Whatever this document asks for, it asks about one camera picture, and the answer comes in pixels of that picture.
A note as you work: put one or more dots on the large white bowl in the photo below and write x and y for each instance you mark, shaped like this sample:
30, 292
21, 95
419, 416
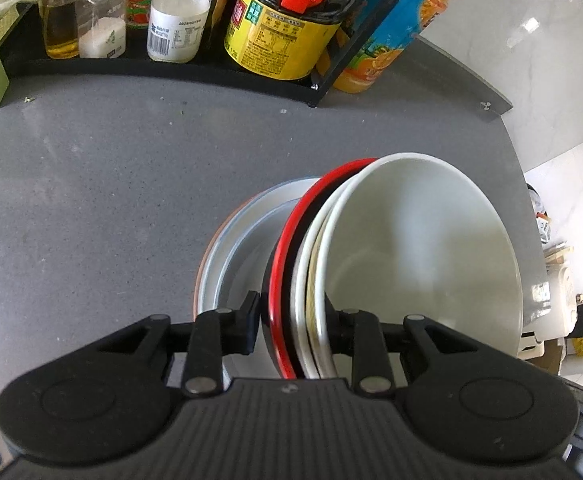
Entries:
412, 234

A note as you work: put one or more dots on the round tin with packets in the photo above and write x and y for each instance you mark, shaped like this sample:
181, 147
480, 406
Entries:
540, 214

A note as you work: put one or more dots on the glass salt shaker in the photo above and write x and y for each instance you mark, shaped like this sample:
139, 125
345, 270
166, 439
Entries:
101, 28

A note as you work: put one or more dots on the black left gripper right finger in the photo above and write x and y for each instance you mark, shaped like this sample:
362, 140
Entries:
358, 334

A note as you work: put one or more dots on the white plate Sweet print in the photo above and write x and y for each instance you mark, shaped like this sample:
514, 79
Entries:
235, 260

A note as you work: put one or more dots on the black metal spice rack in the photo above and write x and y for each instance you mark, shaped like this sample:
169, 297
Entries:
23, 54

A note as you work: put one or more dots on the red black bowl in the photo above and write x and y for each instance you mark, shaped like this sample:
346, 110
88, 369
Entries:
275, 295

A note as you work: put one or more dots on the soy sauce bottle yellow label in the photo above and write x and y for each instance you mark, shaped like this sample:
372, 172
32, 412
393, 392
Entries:
282, 39

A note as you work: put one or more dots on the orange juice bottle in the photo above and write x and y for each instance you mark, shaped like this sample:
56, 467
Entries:
390, 38

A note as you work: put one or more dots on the cream rice cooker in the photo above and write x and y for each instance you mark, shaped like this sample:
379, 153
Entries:
559, 309

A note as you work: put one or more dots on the oil dispenser bottle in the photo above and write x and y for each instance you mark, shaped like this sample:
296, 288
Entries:
59, 30

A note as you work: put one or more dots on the small white bowl yellow print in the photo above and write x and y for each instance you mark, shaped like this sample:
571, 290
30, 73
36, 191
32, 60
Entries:
302, 315

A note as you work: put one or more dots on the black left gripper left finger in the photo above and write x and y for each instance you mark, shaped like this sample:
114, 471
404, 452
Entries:
213, 335

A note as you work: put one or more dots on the white label glass jar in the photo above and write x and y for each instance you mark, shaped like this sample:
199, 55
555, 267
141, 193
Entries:
175, 29

